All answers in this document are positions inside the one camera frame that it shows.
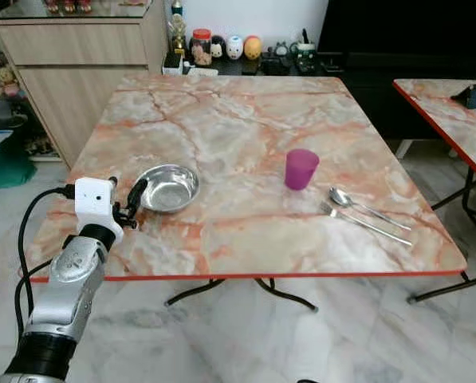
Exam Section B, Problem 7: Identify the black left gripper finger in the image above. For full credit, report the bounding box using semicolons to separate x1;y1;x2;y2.
127;177;149;215

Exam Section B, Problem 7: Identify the stainless steel bowl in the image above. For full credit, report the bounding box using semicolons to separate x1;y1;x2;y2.
136;164;200;214

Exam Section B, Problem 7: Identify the light wooden cabinet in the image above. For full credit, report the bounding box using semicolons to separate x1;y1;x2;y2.
0;0;171;169

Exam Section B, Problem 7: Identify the teal green bag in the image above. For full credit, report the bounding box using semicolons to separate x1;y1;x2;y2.
0;142;38;191

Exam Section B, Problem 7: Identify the red-lidded glass jar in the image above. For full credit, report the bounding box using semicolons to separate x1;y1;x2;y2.
190;29;214;68

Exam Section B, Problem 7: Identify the gold trophy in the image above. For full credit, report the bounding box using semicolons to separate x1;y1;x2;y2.
168;0;189;56

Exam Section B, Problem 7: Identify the purple plastic cup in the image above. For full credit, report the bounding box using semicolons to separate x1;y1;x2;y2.
285;148;321;192

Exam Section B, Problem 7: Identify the black egg figurine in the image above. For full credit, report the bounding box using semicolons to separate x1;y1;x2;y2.
210;35;226;61

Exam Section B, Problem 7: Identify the white egg figurine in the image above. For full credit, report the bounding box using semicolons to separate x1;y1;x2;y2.
226;35;245;61

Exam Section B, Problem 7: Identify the pile of plush toys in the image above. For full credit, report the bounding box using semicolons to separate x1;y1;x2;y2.
0;52;25;101

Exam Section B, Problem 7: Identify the orange egg figurine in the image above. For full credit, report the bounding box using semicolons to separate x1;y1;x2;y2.
243;35;263;61

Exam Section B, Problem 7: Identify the stainless steel spoon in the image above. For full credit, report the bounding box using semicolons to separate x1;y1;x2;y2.
329;188;412;232

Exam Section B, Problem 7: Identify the green mug with utensils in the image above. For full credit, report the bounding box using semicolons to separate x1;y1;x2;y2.
294;29;321;75

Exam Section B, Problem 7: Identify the stainless steel fork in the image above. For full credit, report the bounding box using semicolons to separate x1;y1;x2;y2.
320;201;415;247

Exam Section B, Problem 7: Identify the black television screen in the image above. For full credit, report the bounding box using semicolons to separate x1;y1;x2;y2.
317;0;476;58

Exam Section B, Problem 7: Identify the small dark blue box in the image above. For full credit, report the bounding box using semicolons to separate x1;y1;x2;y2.
451;83;476;109

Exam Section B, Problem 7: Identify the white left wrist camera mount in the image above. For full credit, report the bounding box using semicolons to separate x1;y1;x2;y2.
73;177;116;234

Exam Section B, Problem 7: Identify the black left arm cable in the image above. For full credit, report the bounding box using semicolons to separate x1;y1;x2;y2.
16;184;79;340

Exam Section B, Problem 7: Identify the black metal table leg frame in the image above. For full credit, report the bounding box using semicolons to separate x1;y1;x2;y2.
164;277;320;312

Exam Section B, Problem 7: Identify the black side table leg frame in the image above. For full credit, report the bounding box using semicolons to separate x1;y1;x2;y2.
407;166;476;305

